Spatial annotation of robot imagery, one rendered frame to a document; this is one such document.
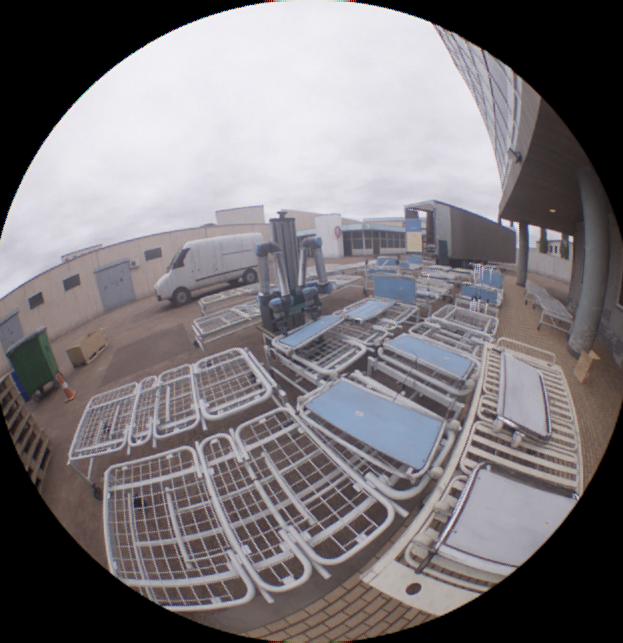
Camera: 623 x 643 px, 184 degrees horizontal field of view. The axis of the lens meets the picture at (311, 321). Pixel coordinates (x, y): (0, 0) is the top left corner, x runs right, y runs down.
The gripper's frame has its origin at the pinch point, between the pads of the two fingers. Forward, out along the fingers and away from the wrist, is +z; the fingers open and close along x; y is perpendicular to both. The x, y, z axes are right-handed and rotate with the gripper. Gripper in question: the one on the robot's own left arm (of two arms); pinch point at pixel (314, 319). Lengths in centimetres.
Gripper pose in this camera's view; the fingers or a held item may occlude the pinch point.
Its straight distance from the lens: 206.4
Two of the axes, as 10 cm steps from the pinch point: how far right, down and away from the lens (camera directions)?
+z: 2.4, 9.4, 2.4
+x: 7.2, 0.0, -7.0
